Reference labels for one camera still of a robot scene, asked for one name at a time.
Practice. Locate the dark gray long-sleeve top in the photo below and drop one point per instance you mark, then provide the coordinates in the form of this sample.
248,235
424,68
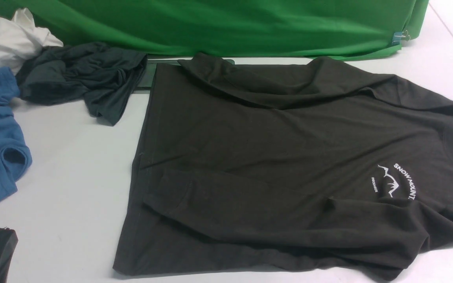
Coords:
296,167

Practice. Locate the dark teal crumpled garment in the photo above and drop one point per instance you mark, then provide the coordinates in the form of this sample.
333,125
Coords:
104,77

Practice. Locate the white crumpled garment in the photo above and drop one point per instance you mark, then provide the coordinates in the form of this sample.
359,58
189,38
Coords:
21,40

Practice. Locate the green backdrop cloth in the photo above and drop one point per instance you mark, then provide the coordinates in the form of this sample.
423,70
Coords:
347,30

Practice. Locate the blue binder clip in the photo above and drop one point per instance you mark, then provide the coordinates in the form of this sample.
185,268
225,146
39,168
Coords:
399,37

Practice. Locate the metal table cable hatch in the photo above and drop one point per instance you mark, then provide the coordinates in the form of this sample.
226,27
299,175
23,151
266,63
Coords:
146,81

